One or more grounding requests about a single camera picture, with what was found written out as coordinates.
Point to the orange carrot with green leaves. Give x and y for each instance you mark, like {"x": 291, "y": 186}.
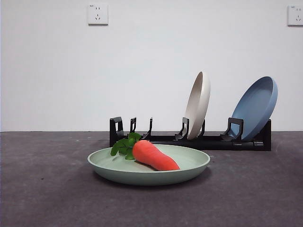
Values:
{"x": 156, "y": 157}

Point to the green plate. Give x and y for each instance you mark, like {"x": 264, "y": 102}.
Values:
{"x": 146, "y": 177}

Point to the beige plate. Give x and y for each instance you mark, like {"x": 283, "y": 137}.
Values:
{"x": 199, "y": 106}

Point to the black plate rack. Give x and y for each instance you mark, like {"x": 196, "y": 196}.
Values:
{"x": 213, "y": 144}

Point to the blue plate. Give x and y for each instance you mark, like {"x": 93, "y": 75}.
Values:
{"x": 256, "y": 106}

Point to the white wall socket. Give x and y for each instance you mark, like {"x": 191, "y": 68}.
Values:
{"x": 98, "y": 14}
{"x": 296, "y": 15}

